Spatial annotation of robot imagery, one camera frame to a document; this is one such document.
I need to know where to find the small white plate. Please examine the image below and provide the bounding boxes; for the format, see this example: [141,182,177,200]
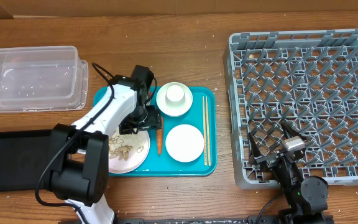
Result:
[165,124,204,163]

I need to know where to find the large pink plate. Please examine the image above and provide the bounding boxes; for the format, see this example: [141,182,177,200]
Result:
[108,128,150,174]

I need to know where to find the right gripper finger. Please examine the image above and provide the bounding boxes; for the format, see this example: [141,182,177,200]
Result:
[280,121,306,142]
[248,133,262,165]

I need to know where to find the clear plastic bin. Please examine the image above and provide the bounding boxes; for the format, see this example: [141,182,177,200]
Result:
[0,46,89,113]

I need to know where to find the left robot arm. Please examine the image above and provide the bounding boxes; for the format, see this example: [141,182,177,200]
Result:
[35,63,162,223]

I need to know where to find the teal plastic serving tray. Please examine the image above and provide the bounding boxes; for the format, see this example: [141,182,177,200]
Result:
[93,86,218,177]

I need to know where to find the pale green bowl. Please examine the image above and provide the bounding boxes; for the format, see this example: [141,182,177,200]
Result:
[156,82,193,117]

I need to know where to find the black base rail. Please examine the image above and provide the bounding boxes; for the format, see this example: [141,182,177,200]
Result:
[113,215,335,224]

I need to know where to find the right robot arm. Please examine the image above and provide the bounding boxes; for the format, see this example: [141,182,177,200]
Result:
[248,122,334,223]

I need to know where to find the white cup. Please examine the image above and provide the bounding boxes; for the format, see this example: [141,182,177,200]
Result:
[166,85,185,103]

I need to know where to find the peanut and rice scraps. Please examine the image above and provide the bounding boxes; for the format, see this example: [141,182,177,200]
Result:
[109,129,147,161]

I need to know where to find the right wooden chopstick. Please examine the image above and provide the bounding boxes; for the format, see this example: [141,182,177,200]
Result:
[205,97,211,166]

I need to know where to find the orange carrot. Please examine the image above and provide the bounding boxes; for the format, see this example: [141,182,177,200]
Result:
[156,118,164,156]

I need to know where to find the grey dishwasher rack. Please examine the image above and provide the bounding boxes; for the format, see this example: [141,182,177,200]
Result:
[223,29,358,189]

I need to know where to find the black plastic tray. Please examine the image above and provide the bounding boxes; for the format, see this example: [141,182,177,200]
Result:
[0,129,51,192]

